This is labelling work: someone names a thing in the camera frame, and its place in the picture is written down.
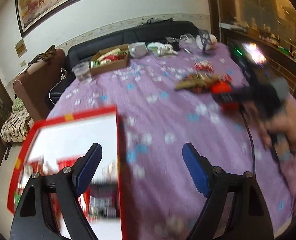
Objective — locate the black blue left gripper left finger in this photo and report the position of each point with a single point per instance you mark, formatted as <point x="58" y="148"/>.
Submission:
<point x="34" y="217"/>

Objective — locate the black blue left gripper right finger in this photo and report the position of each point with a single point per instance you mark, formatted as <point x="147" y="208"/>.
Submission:
<point x="249" y="216"/>

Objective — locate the gold brown snack packet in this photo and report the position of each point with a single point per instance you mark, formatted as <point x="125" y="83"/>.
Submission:
<point x="198" y="82"/>

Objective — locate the long red snack packet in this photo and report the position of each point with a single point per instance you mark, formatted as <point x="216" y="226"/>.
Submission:
<point x="220" y="92"/>

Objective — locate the cardboard box of snacks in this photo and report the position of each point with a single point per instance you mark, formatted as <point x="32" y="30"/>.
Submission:
<point x="109" y="59"/>

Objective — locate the person's right hand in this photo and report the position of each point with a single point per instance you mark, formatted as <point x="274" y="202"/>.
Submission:
<point x="280" y="123"/>

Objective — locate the red patterned candy packet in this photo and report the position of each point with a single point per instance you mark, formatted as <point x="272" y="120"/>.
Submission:
<point x="203" y="66"/>

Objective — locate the phone stand with white ball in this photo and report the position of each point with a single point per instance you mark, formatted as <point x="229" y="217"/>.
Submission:
<point x="205" y="41"/>

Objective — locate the red shallow gift box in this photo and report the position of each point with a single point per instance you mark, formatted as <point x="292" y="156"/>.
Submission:
<point x="56" y="143"/>

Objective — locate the patterned blanket daybed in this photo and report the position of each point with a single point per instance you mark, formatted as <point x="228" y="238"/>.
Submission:
<point x="17" y="125"/>

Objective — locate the purple floral tablecloth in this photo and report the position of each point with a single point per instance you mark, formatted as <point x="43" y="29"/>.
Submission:
<point x="160" y="198"/>

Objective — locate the black leather sofa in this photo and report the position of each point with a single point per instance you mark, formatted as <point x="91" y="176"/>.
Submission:
<point x="154" y="32"/>

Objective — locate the white cloth bundle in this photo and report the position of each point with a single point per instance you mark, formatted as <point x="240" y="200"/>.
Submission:
<point x="160" y="49"/>

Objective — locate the brown fabric armchair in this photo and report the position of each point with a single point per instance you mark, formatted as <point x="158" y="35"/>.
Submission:
<point x="34" y="84"/>

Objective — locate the white ceramic mug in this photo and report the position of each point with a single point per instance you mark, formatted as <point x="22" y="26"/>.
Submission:
<point x="137" y="50"/>

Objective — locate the clear plastic cup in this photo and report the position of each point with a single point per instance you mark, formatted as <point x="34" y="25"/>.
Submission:
<point x="82" y="71"/>

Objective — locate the gold wall plaque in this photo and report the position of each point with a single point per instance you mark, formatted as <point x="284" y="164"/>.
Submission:
<point x="20" y="48"/>

